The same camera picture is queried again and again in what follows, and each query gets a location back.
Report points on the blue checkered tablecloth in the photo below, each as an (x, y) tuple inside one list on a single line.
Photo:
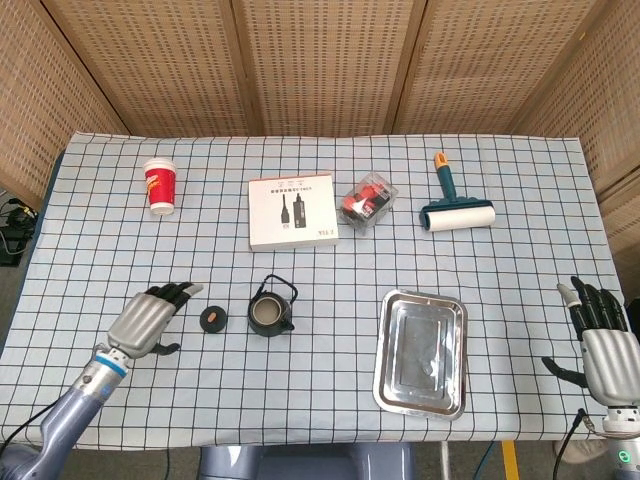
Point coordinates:
[(320, 280)]

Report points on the black cast-iron teapot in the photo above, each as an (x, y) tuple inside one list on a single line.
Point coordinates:
[(270, 325)]

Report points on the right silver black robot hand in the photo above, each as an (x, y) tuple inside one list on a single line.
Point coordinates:
[(607, 360)]

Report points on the stainless steel tray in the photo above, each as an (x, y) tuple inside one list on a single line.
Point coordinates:
[(420, 355)]

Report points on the woven bamboo folding screen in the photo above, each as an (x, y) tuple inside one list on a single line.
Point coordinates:
[(320, 65)]

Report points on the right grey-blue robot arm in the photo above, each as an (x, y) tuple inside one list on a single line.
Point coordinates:
[(625, 435)]

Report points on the white cardboard product box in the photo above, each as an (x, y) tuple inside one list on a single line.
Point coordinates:
[(292, 220)]

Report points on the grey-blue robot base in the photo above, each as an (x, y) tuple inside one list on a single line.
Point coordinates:
[(305, 462)]

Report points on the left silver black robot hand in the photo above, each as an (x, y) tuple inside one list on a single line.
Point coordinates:
[(137, 322)]

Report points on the clear plastic box red contents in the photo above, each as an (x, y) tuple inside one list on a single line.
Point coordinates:
[(367, 202)]

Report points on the red paper cup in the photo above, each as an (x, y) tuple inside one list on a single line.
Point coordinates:
[(160, 187)]

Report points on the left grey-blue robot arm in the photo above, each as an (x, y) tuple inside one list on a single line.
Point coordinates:
[(75, 405)]

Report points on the black teapot lid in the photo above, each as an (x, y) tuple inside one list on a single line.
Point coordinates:
[(213, 320)]

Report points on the grey white sneaker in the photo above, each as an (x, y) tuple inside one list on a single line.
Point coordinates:
[(582, 455)]

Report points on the white table leg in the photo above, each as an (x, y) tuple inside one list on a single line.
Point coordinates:
[(443, 460)]

